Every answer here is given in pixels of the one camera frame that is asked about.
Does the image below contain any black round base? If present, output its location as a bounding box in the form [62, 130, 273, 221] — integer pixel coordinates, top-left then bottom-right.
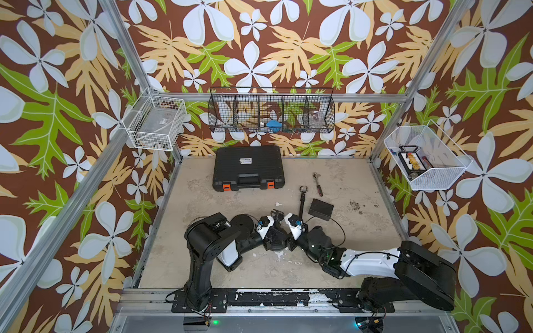
[230, 214, 255, 238]
[267, 233, 290, 252]

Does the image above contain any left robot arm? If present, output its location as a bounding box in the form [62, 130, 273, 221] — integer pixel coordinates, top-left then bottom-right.
[184, 213, 279, 311]

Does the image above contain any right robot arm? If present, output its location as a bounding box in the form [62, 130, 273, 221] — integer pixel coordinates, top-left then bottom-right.
[289, 223, 457, 312]

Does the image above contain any black phone holder plate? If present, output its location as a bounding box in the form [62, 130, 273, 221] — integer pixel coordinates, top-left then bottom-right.
[308, 198, 334, 221]

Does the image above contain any black plastic tool case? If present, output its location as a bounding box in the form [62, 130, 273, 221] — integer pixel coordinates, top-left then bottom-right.
[212, 146, 285, 191]

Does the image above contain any blue object in basket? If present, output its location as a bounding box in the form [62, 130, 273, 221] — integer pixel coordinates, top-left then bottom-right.
[266, 120, 282, 133]

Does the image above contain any screw box in basket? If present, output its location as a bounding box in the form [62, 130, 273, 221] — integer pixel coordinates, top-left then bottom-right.
[398, 145, 428, 174]

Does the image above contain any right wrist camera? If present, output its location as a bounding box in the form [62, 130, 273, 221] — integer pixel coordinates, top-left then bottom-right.
[284, 213, 308, 241]

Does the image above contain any red handled ratchet wrench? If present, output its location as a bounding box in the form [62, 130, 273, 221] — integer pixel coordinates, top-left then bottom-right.
[312, 173, 323, 197]

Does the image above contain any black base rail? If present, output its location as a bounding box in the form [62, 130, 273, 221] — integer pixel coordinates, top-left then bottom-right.
[166, 288, 395, 314]

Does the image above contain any black wire basket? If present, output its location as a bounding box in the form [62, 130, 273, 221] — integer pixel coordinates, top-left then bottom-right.
[207, 87, 336, 133]

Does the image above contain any white wire basket right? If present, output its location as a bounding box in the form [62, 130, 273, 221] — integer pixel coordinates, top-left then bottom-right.
[384, 121, 473, 191]

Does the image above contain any white wire basket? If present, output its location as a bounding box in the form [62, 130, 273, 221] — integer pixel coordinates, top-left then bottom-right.
[122, 89, 187, 151]
[384, 121, 473, 191]

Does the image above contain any white wire basket left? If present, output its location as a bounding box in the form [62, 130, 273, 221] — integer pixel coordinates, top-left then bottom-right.
[122, 89, 187, 151]

